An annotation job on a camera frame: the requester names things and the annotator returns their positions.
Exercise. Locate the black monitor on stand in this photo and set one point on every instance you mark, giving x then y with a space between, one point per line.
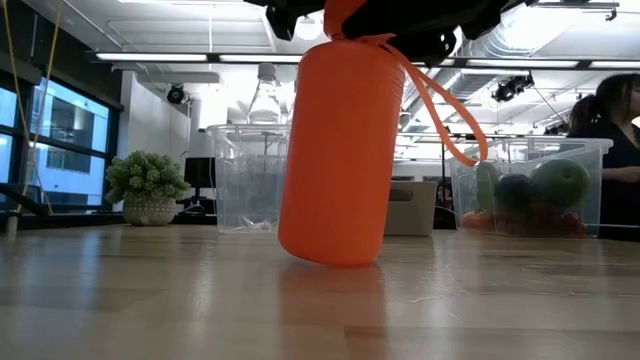
200 175

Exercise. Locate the person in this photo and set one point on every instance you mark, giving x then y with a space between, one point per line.
617 150

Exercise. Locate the orange red squeeze bottle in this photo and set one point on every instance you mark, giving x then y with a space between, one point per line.
342 175

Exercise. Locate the black rig camera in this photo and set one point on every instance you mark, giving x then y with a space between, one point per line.
555 130
510 89

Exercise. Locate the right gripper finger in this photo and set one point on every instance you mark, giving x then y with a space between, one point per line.
285 17
372 20

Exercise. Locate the tangerine bunch with leaves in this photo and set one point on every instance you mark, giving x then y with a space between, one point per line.
475 221

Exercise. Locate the black round fruit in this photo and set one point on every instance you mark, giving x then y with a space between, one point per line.
515 192

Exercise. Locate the clear plastic bin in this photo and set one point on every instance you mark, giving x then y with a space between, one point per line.
247 190
597 190

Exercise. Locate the black round ceiling camera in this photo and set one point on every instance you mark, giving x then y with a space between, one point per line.
176 94

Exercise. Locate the green apple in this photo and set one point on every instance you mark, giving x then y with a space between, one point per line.
560 181

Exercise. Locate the green spiky plant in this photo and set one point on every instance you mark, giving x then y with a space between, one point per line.
147 187

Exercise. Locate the green pear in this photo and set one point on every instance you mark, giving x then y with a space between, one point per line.
487 185

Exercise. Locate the gray plastic bin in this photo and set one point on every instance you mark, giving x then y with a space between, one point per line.
412 215

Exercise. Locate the red grape bunch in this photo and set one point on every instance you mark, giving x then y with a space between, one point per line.
550 222

